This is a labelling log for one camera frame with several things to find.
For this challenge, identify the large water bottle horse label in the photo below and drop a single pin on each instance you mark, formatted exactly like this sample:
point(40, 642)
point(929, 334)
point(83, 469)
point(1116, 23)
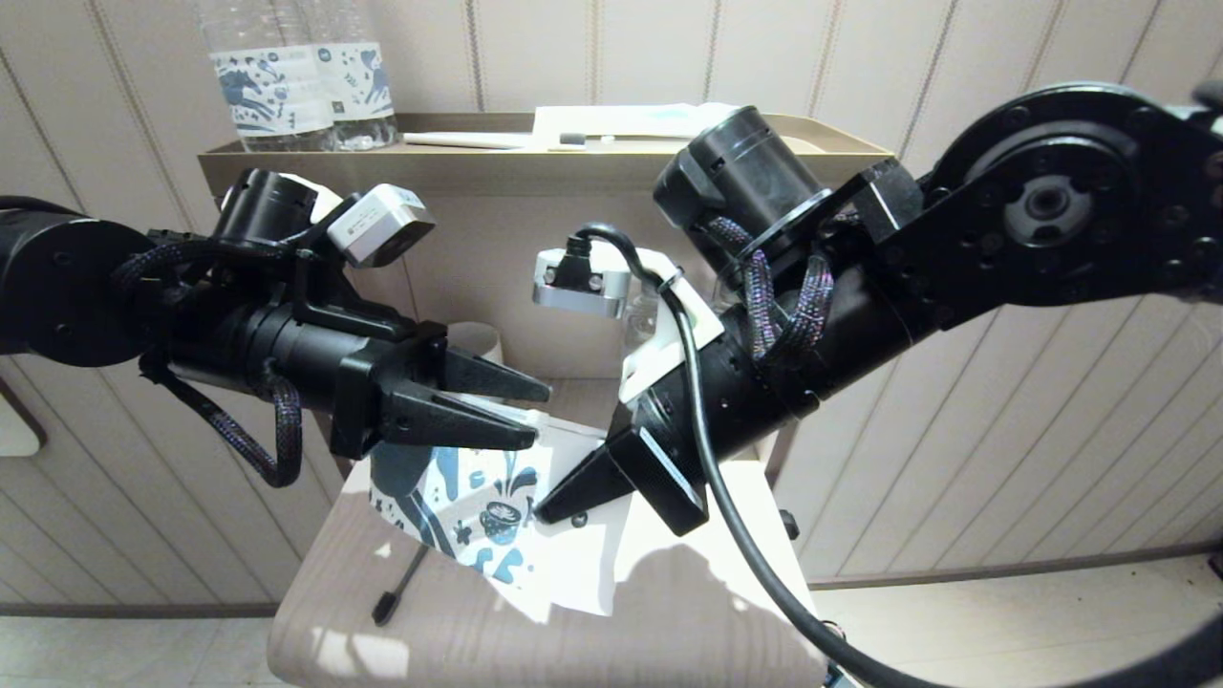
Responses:
point(272, 91)
point(363, 86)

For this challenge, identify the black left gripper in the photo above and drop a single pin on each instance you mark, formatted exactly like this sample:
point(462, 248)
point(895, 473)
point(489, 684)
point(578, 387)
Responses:
point(277, 354)

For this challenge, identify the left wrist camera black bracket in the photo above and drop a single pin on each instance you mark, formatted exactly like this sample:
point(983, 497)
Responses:
point(382, 225)

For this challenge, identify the small clear water bottle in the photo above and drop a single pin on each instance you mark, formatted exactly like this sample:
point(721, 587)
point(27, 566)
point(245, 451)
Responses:
point(642, 320)

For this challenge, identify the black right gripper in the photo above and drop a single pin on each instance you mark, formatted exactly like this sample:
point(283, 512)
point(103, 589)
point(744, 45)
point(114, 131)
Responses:
point(783, 373)

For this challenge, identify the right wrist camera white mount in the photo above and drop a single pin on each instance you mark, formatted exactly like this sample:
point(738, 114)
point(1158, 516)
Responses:
point(669, 354)

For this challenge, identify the white blue packet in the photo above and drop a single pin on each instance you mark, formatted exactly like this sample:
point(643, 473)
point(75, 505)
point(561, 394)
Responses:
point(621, 119)

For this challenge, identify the white rounded wall fixture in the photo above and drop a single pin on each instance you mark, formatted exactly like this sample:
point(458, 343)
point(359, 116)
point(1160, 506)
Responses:
point(14, 430)

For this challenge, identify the white blue horse pouch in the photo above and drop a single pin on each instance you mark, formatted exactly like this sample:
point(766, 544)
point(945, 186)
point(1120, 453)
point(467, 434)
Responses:
point(583, 564)

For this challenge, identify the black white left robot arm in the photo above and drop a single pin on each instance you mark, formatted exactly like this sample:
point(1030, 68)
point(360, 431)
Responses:
point(57, 287)

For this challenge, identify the brown open shelf cabinet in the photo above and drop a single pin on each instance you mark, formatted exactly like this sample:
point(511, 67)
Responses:
point(497, 172)

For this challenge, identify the small black table knob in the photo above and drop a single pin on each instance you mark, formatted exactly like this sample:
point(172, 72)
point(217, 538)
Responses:
point(788, 525)

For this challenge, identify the white ribbed mug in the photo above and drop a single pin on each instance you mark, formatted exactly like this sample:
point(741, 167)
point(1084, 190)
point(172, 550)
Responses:
point(478, 339)

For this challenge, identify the white toothbrush dark bristles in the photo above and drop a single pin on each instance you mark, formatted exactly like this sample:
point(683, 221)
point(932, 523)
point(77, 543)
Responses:
point(478, 140)

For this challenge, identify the grey toothbrush black bristles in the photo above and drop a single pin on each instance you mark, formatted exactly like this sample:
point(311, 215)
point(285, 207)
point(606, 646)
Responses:
point(396, 592)

